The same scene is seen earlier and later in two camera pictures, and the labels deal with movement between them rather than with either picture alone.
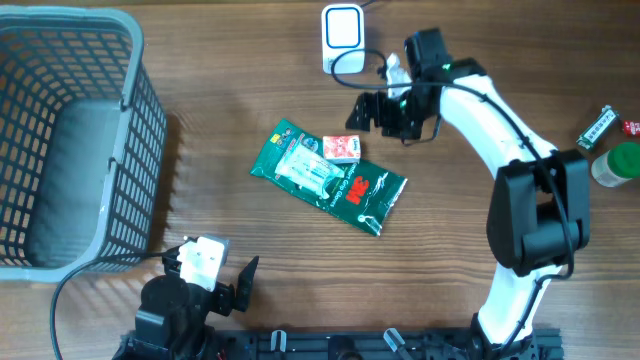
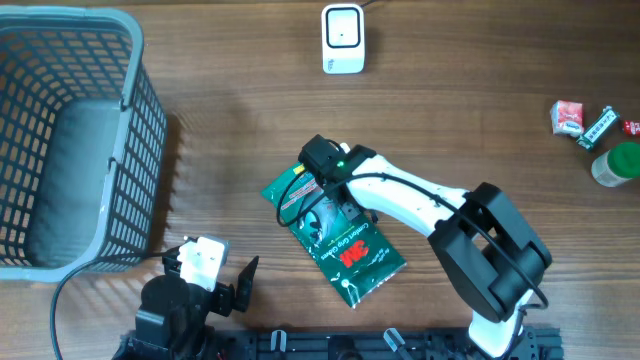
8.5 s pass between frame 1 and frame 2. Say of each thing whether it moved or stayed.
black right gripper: moved
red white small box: moved
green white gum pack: stayed
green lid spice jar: stayed
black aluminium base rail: stayed
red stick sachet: stayed
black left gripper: stayed
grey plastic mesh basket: stayed
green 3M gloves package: moved
